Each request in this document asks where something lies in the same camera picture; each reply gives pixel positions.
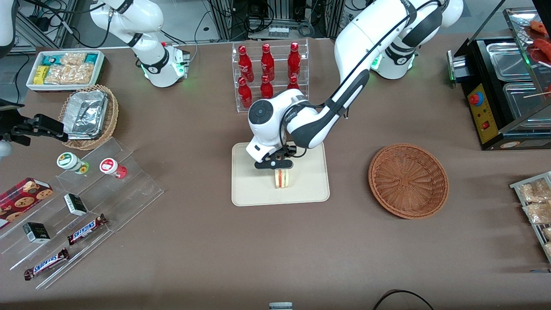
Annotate triangle sandwich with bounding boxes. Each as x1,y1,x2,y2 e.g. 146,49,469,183
274,169,294,189

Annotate beige plastic tray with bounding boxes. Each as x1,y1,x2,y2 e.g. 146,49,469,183
232,139,331,207

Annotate oval light wicker basket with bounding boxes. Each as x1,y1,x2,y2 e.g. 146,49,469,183
58,84,120,151

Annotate round brown wicker basket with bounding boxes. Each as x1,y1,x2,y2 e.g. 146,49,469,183
368,143,449,220

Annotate tray of packaged snacks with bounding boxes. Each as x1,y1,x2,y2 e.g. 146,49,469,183
510,171,551,264

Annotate stacked aluminium foil trays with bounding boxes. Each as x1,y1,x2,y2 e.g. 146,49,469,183
63,90,109,141

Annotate green lid cup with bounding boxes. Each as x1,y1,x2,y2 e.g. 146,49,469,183
56,152,90,175

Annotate clear cracker bag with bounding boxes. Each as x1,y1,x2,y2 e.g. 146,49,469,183
69,63,95,85
44,65,72,85
60,52,87,66

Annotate red cookie box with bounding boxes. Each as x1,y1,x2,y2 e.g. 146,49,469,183
0,177,55,229

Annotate red lid cup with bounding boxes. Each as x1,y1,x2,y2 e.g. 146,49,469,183
99,158,128,180

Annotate white snack tub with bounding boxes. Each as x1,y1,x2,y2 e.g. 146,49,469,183
26,50,106,93

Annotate small black box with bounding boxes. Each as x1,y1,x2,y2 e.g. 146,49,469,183
22,222,52,245
64,193,89,217

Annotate clear acrylic bottle rack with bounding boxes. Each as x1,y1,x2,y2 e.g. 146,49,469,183
232,39,310,114

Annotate clear acrylic stepped display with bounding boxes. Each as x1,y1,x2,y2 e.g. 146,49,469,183
0,137,165,290

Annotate Snickers chocolate bar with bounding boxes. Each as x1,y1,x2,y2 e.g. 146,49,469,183
24,248,70,281
67,214,108,246

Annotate black food warmer appliance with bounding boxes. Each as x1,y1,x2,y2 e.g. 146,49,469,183
447,6,551,151

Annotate steel warmer pan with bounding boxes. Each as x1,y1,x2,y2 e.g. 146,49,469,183
486,41,535,82
502,82,551,122

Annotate red sausage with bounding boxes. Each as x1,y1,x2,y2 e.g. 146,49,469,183
533,38,551,65
529,20,551,36

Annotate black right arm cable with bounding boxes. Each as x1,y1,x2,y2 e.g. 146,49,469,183
17,0,113,49

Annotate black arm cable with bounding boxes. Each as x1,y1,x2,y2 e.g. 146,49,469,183
278,0,450,158
17,0,113,49

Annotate aluminium frame rack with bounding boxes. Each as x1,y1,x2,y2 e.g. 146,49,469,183
208,0,346,41

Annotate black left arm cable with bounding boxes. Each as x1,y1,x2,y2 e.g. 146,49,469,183
278,0,450,158

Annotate black looped cable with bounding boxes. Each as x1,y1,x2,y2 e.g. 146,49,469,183
372,289,436,310

